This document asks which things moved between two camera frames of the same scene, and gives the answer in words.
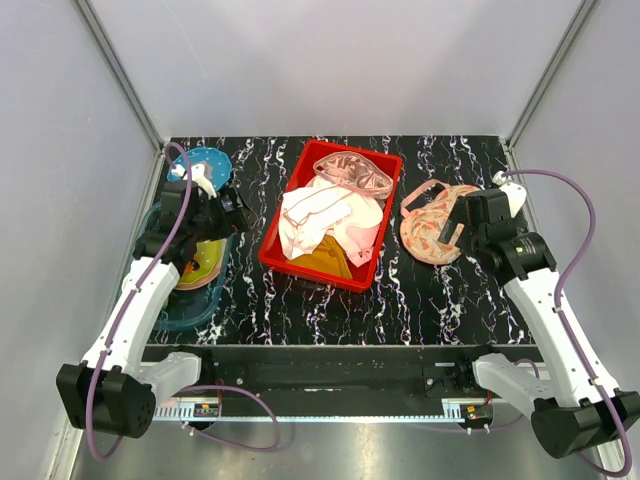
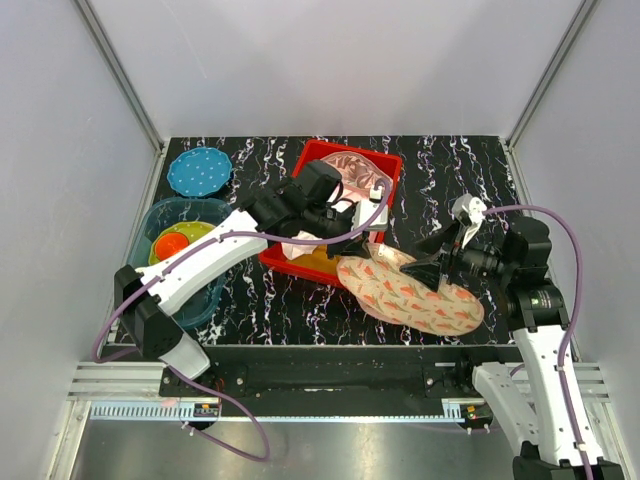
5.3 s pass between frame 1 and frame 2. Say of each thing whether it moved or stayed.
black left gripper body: moved
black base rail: stayed
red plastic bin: moved
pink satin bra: stayed
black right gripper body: moved
